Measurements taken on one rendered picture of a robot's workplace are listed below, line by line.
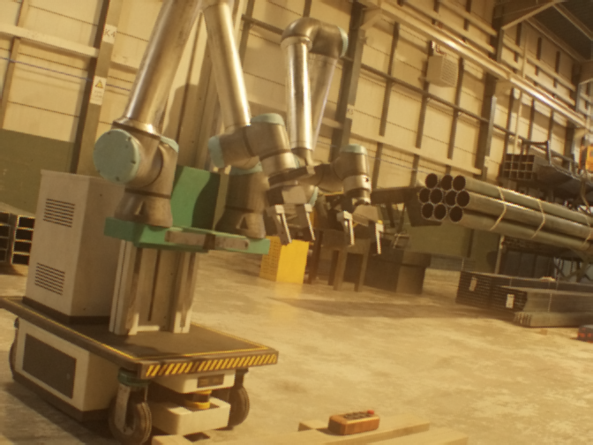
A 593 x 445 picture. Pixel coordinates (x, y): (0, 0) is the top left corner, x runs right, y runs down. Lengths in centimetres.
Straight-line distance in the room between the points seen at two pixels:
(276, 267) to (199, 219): 602
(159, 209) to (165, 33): 53
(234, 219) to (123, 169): 63
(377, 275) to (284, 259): 202
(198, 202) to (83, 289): 52
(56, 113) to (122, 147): 941
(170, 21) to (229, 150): 42
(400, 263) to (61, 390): 782
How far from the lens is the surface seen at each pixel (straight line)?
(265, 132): 173
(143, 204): 200
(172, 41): 189
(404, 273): 974
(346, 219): 198
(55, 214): 243
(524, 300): 814
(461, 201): 589
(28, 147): 1090
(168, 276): 241
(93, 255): 232
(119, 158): 183
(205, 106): 243
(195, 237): 213
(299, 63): 230
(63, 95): 1129
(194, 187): 232
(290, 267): 845
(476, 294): 863
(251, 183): 233
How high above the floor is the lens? 80
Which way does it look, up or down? level
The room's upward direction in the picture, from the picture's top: 9 degrees clockwise
